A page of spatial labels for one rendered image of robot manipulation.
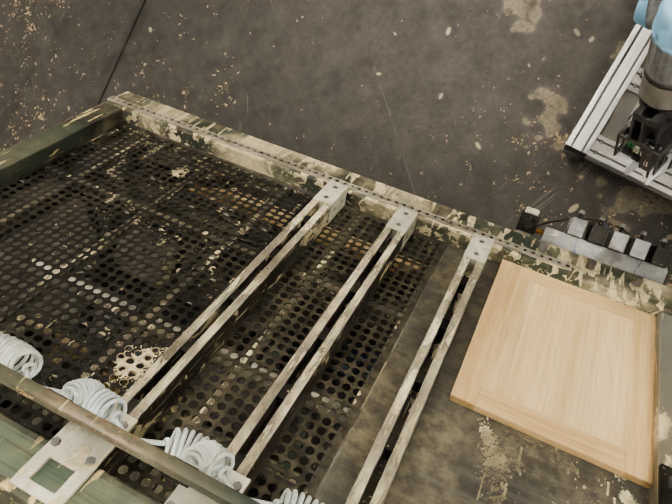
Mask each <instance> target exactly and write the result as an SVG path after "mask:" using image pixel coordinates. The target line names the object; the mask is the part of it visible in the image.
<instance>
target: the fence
mask: <svg viewBox="0 0 672 504"><path fill-rule="evenodd" d="M661 463H662V464H664V465H667V466H669V467H671V468H672V316H671V315H669V314H666V313H663V312H661V311H660V312H659V313H658V315H657V316H656V339H655V391H654V443H653V485H652V486H651V487H650V488H649V504H658V466H659V465H660V464H661Z"/></svg>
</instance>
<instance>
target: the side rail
mask: <svg viewBox="0 0 672 504"><path fill-rule="evenodd" d="M121 122H123V118H122V109H121V108H119V107H116V106H114V105H111V104H108V103H105V102H104V103H102V104H99V105H97V106H95V107H93V108H91V109H89V110H87V111H85V112H83V113H81V114H78V115H76V116H74V117H72V118H70V119H68V120H66V121H64V122H62V123H59V124H57V125H55V126H53V127H51V128H49V129H47V130H45V131H43V132H41V133H38V134H36V135H34V136H32V137H30V138H28V139H26V140H24V141H22V142H20V143H17V144H15V145H13V146H11V147H9V148H7V149H5V150H3V151H1V152H0V186H2V185H4V184H6V183H8V182H10V181H12V180H14V179H15V178H17V177H19V176H21V175H23V174H25V173H27V172H29V171H31V170H33V169H34V168H36V167H38V166H40V165H42V164H44V163H46V162H48V161H50V160H51V159H53V158H55V157H57V156H59V155H61V154H63V153H65V152H67V151H68V150H70V149H72V148H74V147H76V146H78V145H80V144H82V143H84V142H86V141H87V140H89V139H91V138H93V137H95V136H97V135H99V134H101V133H103V132H104V131H106V130H108V129H110V128H112V127H114V126H116V125H118V124H120V123H121Z"/></svg>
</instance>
